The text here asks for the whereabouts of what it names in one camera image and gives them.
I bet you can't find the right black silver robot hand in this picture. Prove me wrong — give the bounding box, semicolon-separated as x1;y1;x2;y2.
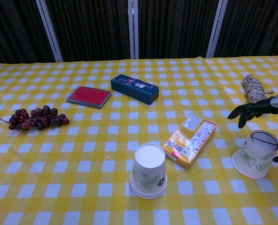
227;89;278;164

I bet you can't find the white paper cup lined bottom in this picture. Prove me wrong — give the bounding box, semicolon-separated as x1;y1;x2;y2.
232;130;278;179

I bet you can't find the colourful snack packet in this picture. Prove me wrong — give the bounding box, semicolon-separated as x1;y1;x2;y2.
162;113;217;170

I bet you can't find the white paper cup plain bottom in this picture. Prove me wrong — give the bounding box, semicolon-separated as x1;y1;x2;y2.
130;143;168;199

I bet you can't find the dark blue rectangular box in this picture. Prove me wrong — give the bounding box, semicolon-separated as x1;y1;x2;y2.
110;74;160;105

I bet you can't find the dark screen panel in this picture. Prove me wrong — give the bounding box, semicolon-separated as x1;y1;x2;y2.
45;0;132;63
0;0;57;66
138;0;222;59
214;0;278;58

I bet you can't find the red ink stamp pad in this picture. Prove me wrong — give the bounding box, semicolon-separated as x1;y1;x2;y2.
66;85;112;109

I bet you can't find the yellow white checked tablecloth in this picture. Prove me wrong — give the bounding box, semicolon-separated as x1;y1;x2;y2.
0;54;278;225

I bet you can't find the dark red grape bunch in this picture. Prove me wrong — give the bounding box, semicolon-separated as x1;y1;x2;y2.
0;105;70;131

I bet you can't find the coiled beige rope bundle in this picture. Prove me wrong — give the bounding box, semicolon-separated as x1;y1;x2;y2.
241;74;275;104

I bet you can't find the grey aluminium extrusion bar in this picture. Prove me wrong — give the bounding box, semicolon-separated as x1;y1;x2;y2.
206;0;229;58
128;0;140;60
35;0;63;63

